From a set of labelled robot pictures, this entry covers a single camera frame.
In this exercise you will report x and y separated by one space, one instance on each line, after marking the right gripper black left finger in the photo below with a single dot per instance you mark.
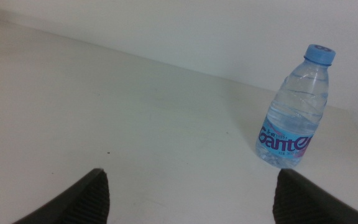
82 202

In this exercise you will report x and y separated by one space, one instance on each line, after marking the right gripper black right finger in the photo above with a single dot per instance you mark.
303 205

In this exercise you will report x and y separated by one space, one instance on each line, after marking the clear water bottle blue cap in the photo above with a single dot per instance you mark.
297 118

